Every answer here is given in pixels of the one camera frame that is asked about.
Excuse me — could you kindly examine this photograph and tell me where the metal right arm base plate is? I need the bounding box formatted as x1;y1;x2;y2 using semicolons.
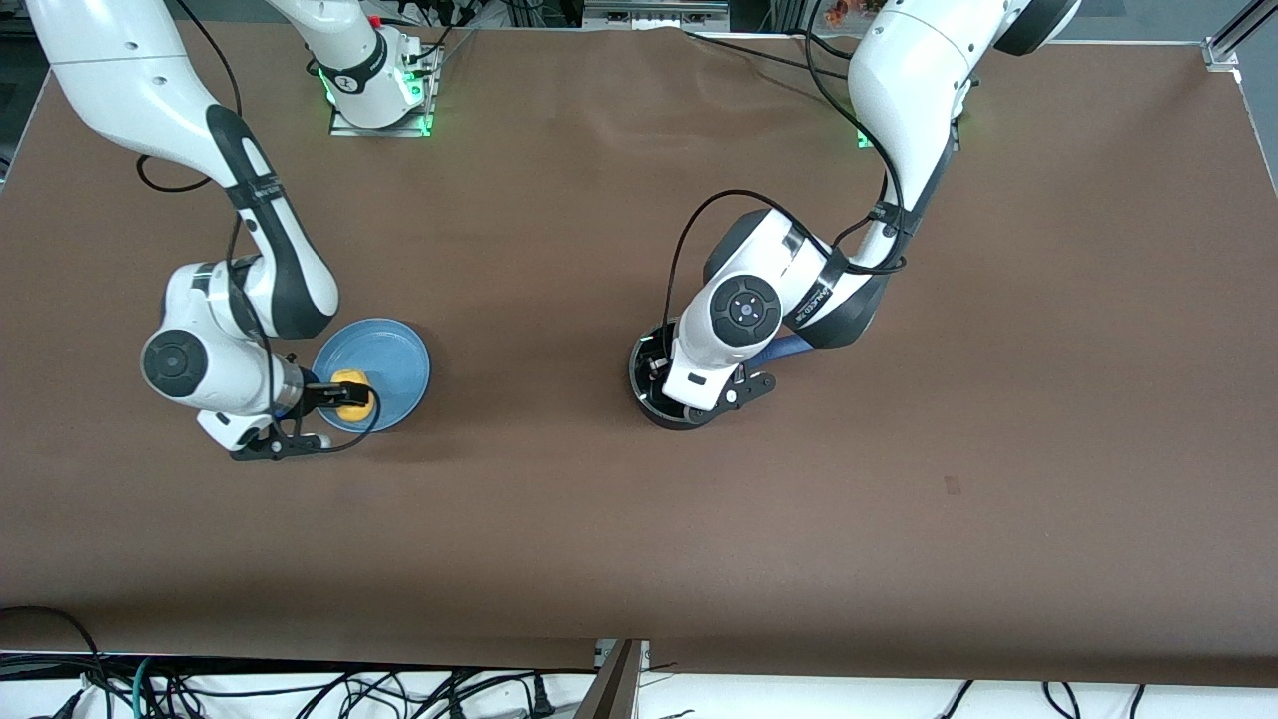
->
329;45;442;138

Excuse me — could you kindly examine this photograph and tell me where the yellow potato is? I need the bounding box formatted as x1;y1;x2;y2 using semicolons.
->
332;370;377;422

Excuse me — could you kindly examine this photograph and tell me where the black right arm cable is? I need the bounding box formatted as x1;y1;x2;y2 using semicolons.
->
136;0;383;456

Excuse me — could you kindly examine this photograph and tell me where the dark pot with blue handle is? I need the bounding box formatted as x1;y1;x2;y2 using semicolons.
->
627;320;815;432

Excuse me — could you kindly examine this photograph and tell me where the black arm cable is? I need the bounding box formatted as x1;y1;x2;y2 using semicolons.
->
663;0;908;336
136;0;383;456

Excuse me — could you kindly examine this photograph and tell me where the black looped floor cable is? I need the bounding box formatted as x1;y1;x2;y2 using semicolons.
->
0;605;111;719

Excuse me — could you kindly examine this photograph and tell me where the black floor cable tangle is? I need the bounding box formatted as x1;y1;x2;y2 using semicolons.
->
150;667;600;719

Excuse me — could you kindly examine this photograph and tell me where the blue round plate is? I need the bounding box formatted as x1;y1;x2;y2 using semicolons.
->
312;318;432;434

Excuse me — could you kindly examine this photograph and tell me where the black tabletop power cable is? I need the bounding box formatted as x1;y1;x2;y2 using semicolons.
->
685;30;852;79

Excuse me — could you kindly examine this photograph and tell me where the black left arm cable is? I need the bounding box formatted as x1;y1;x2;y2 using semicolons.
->
663;0;908;336

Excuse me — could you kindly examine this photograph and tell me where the brown table support strut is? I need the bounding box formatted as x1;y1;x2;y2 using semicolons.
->
574;639;650;719

